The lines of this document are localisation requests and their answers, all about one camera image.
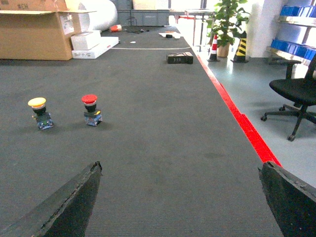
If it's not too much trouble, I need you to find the white bubble wrap roll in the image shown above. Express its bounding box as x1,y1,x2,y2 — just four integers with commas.
65,0,118,32

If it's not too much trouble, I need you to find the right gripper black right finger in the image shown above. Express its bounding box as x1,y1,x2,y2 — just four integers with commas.
259,161,316,237

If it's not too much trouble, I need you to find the flat white box lower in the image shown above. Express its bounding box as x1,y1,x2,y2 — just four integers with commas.
72,37,119,59

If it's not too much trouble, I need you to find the grey plastic crate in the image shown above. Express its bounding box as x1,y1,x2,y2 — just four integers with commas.
118,9,170,26

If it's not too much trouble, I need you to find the white foam box upper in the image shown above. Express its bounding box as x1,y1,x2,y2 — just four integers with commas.
71,30,101,50

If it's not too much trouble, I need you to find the red white traffic cone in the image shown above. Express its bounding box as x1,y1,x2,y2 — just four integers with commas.
207,34,220,62

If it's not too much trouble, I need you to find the yellow mushroom push button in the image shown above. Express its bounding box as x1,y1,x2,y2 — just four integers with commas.
28,97,54,130

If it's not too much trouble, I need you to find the potted green plant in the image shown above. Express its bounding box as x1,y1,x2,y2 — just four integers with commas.
205,0,250,57

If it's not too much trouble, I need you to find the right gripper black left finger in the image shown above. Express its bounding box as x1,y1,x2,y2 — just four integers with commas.
0,161,102,237

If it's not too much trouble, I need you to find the black rectangular case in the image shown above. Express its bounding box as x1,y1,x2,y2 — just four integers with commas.
166,52,194,64

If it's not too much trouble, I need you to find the black office chair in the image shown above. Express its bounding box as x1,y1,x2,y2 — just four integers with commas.
261,57,316,142

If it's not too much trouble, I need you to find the steel shelf rack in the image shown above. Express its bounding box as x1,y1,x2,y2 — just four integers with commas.
267,0,316,66

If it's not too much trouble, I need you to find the yellow black striped cone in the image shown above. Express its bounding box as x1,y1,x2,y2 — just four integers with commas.
231,31,248,63

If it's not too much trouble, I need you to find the large brown cardboard box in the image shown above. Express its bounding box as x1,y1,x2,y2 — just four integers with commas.
0,0,88,61

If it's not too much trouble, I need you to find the red mushroom push button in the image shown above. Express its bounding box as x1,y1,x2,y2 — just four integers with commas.
81,94,102,126

